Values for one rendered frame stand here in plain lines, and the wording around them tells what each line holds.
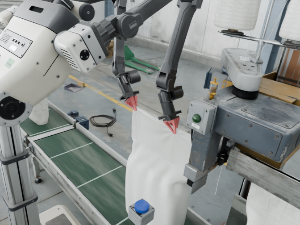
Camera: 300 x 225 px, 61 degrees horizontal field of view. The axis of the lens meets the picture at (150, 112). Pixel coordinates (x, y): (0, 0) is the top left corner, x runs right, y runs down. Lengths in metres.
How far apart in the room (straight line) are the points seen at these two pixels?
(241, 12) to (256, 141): 0.51
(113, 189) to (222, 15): 1.31
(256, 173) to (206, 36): 6.17
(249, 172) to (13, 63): 0.94
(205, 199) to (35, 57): 1.93
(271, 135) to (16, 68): 0.84
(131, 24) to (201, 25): 6.25
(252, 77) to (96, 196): 1.29
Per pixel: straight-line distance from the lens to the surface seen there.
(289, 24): 1.01
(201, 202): 2.41
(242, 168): 1.05
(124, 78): 1.39
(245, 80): 0.89
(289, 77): 1.24
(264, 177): 1.03
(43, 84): 1.01
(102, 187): 1.87
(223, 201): 2.49
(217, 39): 6.87
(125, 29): 0.91
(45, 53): 0.96
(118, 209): 1.72
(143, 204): 1.10
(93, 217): 1.76
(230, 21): 1.08
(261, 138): 0.79
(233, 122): 0.81
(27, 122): 2.76
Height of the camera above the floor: 1.63
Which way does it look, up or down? 25 degrees down
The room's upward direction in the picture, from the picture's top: 5 degrees clockwise
